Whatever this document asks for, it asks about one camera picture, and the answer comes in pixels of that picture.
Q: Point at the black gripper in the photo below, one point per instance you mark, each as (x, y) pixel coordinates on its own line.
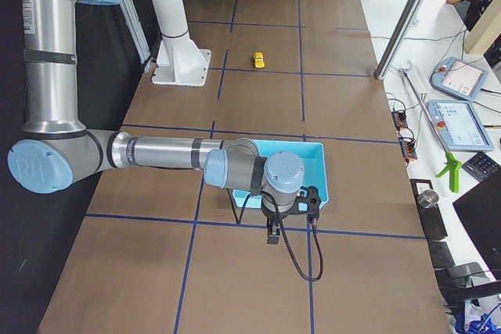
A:
(271, 216)

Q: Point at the yellow beetle toy car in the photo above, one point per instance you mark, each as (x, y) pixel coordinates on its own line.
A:
(258, 59)

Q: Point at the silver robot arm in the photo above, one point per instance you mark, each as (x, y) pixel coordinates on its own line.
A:
(59, 150)

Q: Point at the light blue plastic bin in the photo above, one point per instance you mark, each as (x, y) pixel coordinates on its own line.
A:
(313, 166)

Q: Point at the silver metal cup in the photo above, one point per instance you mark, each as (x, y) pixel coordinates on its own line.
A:
(427, 198)

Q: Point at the lower orange black connector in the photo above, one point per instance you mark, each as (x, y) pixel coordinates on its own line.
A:
(408, 147)

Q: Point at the orange black connector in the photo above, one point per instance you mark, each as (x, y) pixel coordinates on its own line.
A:
(408, 147)
(399, 118)

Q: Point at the black box under cup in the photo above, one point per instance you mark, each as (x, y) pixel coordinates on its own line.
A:
(430, 218)

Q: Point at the upper orange black connector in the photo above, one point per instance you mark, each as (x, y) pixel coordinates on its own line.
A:
(399, 118)

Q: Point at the white pillar with base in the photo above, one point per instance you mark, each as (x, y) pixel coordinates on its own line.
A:
(179, 60)

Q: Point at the black laptop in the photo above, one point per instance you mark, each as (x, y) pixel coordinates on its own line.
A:
(479, 213)

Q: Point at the lower teach pendant tablet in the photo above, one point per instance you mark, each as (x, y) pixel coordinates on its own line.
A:
(459, 126)

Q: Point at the teach pendant tablet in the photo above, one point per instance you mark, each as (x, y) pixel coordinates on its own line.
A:
(458, 78)
(459, 126)

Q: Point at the black calculator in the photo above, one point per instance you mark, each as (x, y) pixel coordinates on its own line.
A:
(481, 166)

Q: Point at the upper teach pendant tablet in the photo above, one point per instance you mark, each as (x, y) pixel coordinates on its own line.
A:
(458, 78)

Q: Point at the green handled reach grabber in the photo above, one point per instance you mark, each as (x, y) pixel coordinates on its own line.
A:
(452, 165)

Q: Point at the aluminium frame post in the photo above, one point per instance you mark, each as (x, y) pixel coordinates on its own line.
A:
(409, 12)

